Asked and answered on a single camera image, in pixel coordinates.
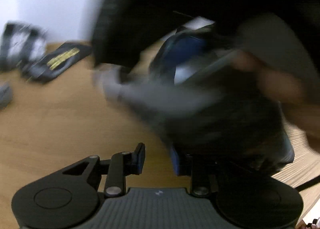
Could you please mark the grey knit garment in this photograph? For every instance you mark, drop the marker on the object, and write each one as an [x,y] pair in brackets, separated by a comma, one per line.
[6,95]

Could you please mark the black SPACE print garment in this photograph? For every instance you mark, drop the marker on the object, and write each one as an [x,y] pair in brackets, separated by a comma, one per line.
[55,63]

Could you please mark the black white plaid garment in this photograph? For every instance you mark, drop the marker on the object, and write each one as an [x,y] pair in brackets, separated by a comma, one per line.
[21,43]

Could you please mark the navy brown plaid shirt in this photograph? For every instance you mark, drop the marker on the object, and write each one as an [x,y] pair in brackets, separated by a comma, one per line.
[192,96]

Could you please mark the person's right hand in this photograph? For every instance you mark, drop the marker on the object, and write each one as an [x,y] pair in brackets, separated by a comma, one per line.
[286,89]

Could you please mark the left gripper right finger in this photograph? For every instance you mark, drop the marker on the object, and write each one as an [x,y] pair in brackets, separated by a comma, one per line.
[198,164]

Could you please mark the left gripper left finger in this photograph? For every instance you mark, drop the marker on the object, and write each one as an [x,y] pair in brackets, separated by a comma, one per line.
[116,169]

